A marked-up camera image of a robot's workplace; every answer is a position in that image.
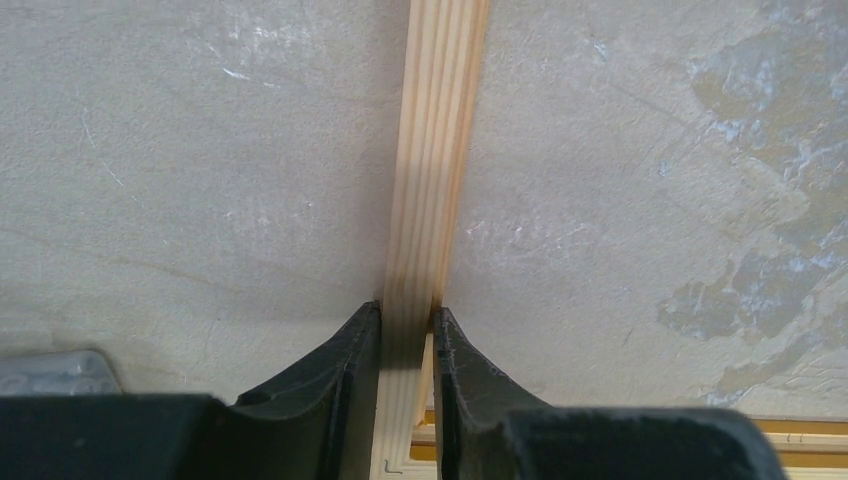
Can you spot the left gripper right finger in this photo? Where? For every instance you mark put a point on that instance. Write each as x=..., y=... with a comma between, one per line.
x=489, y=427

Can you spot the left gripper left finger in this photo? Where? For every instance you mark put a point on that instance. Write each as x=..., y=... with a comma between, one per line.
x=310, y=421

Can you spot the orange wooden picture frame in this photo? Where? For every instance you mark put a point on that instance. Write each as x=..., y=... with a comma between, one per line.
x=623, y=203

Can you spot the clear plastic screw box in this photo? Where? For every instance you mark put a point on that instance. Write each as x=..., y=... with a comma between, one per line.
x=74, y=373

